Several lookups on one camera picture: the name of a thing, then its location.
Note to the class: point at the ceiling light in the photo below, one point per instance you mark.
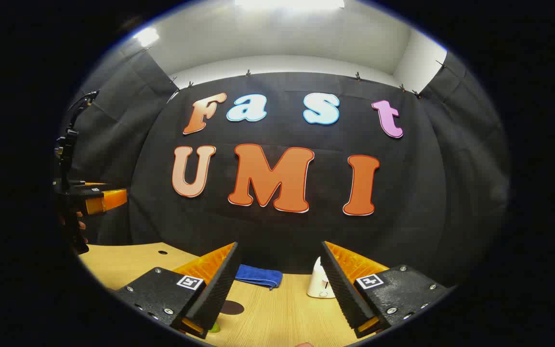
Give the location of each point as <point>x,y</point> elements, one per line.
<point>289,3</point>
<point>146,36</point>

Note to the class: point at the blue folded towel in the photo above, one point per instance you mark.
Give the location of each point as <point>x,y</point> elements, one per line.
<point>258,275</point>

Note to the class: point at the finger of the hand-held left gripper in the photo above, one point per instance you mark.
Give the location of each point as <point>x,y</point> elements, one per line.
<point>92,184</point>
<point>109,200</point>

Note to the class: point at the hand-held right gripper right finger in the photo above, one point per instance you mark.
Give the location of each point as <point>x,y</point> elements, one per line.
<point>342,289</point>

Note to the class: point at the white toaster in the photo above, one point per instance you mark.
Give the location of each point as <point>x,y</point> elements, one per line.
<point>317,284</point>

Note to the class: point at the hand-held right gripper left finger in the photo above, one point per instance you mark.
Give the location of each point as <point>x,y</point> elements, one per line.
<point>219,294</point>

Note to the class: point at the dark brown round coaster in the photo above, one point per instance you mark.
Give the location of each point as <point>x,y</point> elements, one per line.
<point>233,307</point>

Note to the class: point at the clear water bottle green label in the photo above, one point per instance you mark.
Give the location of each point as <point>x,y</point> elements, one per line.
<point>215,328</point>

